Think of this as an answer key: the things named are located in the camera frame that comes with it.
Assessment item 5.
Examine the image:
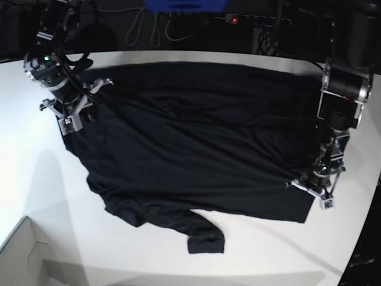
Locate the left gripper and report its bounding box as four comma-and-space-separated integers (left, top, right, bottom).
307, 169, 332, 186

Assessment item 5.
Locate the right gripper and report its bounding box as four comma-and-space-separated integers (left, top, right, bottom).
50, 80, 83, 109

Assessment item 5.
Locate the black t-shirt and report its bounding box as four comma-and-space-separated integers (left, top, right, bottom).
63, 63, 320, 254

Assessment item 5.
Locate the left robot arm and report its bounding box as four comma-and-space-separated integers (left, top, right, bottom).
270, 1, 380, 189

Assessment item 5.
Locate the blue box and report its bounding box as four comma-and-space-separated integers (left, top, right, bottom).
143, 0, 227, 12

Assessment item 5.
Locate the white cardboard box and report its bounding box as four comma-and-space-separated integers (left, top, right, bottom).
1, 216, 89, 285

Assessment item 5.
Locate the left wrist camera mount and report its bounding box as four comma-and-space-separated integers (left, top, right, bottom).
286, 165, 346, 210

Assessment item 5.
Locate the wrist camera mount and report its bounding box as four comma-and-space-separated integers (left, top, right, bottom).
39, 78, 113, 136
286, 165, 346, 210

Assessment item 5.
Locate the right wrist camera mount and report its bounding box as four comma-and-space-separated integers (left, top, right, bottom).
39, 78, 113, 136

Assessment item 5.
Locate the white looped cable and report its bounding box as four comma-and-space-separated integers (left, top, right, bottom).
90, 0, 209, 47

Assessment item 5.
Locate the white power strip red switch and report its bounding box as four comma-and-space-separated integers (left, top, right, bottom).
222, 14, 292, 28

